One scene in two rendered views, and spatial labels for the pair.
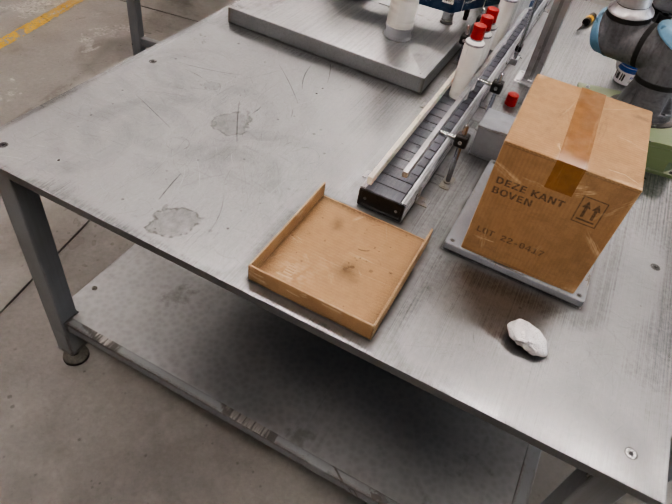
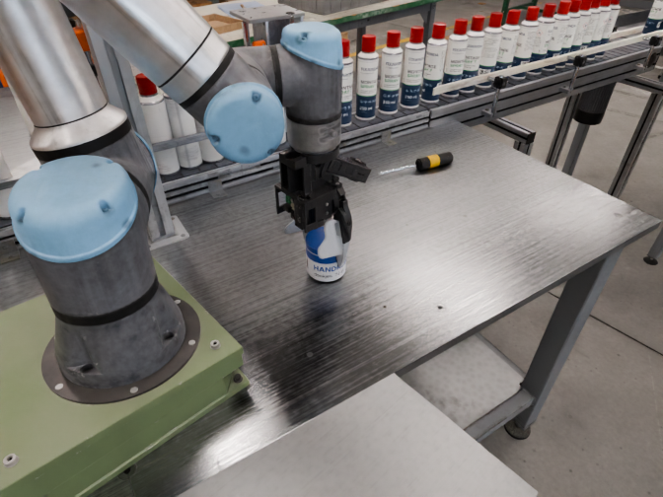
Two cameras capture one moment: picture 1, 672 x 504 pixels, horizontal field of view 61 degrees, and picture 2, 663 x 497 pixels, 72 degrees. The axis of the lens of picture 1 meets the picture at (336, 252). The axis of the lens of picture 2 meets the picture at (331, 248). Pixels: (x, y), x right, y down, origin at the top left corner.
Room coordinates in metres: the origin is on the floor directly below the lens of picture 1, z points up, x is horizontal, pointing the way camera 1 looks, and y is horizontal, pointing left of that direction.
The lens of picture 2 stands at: (1.36, -1.22, 1.37)
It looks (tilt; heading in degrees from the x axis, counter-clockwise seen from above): 39 degrees down; 38
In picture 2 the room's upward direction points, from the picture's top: straight up
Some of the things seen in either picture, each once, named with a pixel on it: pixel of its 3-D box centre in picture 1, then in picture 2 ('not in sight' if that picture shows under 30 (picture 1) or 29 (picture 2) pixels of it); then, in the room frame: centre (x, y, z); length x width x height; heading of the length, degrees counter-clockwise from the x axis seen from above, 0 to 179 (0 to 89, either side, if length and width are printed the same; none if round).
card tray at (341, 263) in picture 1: (345, 252); not in sight; (0.79, -0.02, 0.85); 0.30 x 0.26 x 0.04; 160
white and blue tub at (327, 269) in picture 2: (628, 71); (326, 253); (1.84, -0.83, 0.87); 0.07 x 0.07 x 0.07
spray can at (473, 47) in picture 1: (468, 63); not in sight; (1.44, -0.25, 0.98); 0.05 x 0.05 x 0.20
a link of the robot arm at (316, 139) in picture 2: (669, 1); (316, 131); (1.82, -0.83, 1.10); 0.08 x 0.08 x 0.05
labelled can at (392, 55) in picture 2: not in sight; (391, 74); (2.40, -0.59, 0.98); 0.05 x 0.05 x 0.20
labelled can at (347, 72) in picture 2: not in sight; (341, 85); (2.26, -0.54, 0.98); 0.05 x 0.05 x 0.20
